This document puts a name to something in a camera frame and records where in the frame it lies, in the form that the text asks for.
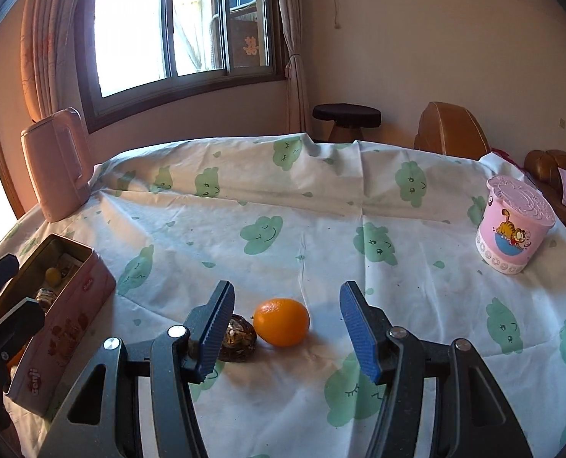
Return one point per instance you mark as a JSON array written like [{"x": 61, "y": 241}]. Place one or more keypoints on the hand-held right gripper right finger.
[{"x": 359, "y": 334}]

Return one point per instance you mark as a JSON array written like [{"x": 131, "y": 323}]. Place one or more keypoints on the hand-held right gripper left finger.
[{"x": 216, "y": 329}]

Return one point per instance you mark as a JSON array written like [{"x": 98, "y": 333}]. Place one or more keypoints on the foil chocolate ball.
[{"x": 240, "y": 338}]

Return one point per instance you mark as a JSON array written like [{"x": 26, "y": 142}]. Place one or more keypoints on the pink tin box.
[{"x": 73, "y": 324}]

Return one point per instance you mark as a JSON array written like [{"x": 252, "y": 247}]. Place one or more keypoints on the small glass jar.
[{"x": 44, "y": 296}]

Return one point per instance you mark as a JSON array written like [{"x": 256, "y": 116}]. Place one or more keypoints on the small yellow fruit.
[{"x": 52, "y": 275}]

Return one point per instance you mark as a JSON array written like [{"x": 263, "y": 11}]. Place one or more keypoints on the printed paper sheet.
[{"x": 71, "y": 263}]

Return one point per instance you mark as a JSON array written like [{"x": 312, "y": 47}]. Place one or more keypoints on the pink electric kettle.
[{"x": 54, "y": 171}]

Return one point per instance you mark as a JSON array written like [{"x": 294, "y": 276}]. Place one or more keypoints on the white tablecloth with green clouds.
[{"x": 311, "y": 200}]

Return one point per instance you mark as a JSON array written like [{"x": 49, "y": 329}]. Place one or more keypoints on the pink cartoon cat cup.
[{"x": 507, "y": 243}]

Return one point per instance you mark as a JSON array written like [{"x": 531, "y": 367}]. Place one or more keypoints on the dark round stool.
[{"x": 347, "y": 114}]

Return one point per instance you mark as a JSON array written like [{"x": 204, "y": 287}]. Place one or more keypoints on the pink patterned curtain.
[{"x": 44, "y": 52}]

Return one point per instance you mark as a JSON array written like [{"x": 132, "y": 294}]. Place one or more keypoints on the brown leather chair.
[{"x": 450, "y": 129}]

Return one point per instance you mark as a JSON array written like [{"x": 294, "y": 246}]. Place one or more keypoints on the brown leather sofa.
[{"x": 545, "y": 171}]

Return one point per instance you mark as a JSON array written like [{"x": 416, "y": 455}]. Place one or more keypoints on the sliding glass window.
[{"x": 130, "y": 28}]

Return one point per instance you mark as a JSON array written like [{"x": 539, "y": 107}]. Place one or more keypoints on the beige curtain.
[{"x": 295, "y": 57}]

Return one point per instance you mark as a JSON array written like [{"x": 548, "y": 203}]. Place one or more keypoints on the paper cutout window decoration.
[{"x": 251, "y": 45}]

